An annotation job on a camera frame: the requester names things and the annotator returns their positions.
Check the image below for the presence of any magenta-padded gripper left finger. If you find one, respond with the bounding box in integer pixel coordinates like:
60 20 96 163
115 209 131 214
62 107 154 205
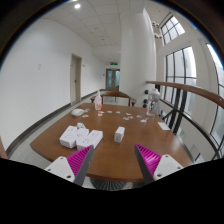
44 144 95 187

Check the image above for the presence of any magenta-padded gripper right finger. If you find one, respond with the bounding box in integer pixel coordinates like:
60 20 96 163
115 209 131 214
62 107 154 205
133 143 184 185

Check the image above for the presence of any white charger block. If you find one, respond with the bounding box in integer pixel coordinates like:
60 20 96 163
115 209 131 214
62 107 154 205
113 125 126 144

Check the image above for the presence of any white power strip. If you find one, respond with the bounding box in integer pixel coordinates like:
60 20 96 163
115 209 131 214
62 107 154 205
59 125 90 150
75 129 104 151

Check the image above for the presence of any white paper card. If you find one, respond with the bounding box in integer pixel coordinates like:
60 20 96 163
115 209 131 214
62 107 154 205
157 121 172 131

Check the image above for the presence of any clear plastic water bottle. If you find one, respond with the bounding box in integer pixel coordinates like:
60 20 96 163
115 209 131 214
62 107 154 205
146 88 161 118

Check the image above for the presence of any white bottle with orange label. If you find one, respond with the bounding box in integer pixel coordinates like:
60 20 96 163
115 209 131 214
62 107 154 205
94 90 103 111

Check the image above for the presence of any railing with wooden handrail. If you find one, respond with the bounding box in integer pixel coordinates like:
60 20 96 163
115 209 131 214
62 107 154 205
143 80 224 159

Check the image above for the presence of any beige side door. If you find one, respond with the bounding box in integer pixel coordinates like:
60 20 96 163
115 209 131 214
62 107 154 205
69 53 83 104

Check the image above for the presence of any wooden chair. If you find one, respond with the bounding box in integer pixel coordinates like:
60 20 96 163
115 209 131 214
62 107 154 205
89 90 138 108

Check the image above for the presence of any tall black-framed window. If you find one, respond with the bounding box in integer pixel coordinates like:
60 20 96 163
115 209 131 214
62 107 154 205
164 45 198 118

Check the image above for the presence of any glass double door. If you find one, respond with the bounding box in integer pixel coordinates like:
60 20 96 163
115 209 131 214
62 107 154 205
105 68 121 92

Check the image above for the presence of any small high window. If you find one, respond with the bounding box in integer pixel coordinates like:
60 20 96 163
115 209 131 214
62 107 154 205
160 14 186 46

